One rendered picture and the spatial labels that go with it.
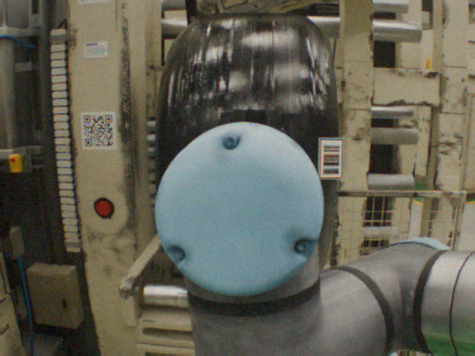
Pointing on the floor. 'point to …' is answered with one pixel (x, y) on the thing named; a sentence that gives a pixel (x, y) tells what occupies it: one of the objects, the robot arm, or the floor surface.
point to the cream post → (110, 158)
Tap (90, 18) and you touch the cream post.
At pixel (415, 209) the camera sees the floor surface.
